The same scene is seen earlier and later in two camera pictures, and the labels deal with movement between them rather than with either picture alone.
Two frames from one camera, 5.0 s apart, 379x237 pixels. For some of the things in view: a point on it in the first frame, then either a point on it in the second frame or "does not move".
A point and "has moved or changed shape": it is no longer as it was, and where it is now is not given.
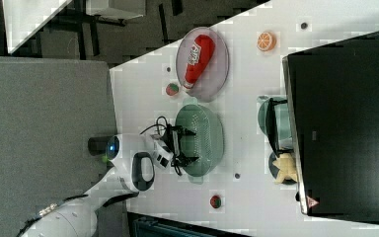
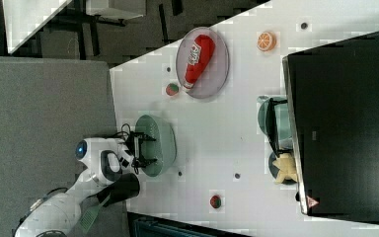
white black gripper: [167, 147] -> [128, 150]
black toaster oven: [342, 104] does not move
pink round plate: [214, 76] does not move
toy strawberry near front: [215, 201] does not move
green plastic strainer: [206, 144] has moved or changed shape
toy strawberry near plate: [172, 89] does not move
